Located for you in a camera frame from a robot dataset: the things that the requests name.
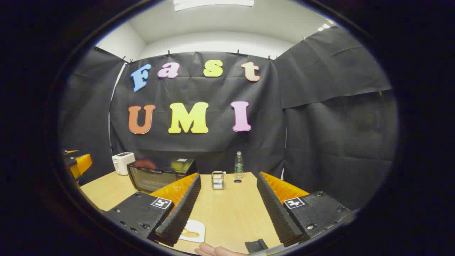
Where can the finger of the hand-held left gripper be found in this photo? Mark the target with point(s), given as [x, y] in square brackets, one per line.
[81, 164]

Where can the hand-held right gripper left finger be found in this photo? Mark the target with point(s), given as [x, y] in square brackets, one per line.
[179, 209]

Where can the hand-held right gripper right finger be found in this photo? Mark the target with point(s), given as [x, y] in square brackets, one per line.
[277, 209]

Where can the golden croissant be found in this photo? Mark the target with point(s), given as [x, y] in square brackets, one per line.
[191, 233]

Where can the black electric oven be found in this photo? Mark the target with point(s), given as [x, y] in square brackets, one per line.
[156, 174]

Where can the white square plate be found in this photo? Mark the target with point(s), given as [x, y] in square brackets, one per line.
[197, 225]

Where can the white toaster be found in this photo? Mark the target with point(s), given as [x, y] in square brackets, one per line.
[122, 163]

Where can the metal mesh utensil holder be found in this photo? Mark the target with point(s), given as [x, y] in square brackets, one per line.
[217, 183]

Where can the clear plastic water bottle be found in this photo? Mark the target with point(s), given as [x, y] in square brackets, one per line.
[239, 165]

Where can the ceiling light panel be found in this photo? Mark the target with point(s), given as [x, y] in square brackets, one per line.
[324, 27]
[213, 3]

